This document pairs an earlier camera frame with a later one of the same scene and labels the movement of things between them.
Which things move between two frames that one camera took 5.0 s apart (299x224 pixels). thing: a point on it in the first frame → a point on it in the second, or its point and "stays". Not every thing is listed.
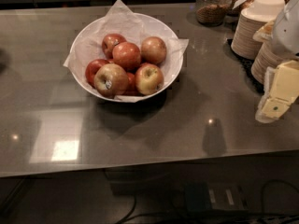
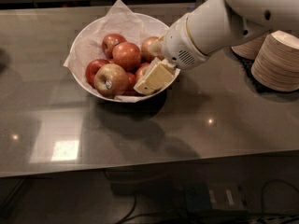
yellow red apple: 111,80 stays
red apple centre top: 126,55 stays
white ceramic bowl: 126,57 stays
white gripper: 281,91 → 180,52
